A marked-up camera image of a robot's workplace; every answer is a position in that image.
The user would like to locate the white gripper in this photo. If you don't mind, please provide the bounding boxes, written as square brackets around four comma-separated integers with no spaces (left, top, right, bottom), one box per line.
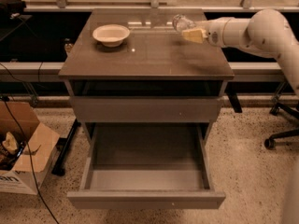
[182,17,232,48]

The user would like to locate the clear plastic water bottle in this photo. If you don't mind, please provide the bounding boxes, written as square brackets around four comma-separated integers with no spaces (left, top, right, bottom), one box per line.
[172,14,196,33]

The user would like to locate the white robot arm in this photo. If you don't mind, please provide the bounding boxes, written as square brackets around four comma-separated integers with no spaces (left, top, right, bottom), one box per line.
[180,9,299,224]

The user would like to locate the grey drawer cabinet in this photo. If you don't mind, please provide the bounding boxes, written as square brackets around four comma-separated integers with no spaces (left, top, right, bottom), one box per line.
[59,8,234,137]

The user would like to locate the small bottle behind cabinet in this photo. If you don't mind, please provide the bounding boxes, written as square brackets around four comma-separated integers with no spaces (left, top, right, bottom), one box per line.
[64,38,74,55]

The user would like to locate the closed grey upper drawer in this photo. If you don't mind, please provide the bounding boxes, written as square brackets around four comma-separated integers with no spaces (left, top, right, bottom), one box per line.
[70,96,222,123]

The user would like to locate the open grey lower drawer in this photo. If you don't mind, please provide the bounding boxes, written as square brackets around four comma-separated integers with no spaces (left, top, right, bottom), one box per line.
[67,123,225,209]

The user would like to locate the white paper bowl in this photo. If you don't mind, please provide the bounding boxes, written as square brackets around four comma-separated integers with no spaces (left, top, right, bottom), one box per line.
[93,24,130,48]

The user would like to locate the black office chair base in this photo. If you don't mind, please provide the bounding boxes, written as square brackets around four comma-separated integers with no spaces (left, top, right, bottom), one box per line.
[263,102,299,150]

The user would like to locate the black bag on desk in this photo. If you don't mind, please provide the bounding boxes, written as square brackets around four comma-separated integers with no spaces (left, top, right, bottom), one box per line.
[0,0,26,21]

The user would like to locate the black table leg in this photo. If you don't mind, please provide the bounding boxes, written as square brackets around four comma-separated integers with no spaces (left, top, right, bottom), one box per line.
[51,119,80,176]

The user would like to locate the open cardboard box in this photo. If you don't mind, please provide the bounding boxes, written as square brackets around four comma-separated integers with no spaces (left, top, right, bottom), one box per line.
[0,102,60,195]

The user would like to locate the crumpled snack bag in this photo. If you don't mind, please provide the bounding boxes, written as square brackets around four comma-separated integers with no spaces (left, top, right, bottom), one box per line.
[0,132,19,170]

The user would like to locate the black cable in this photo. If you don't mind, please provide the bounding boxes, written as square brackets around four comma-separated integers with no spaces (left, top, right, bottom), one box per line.
[0,61,60,224]

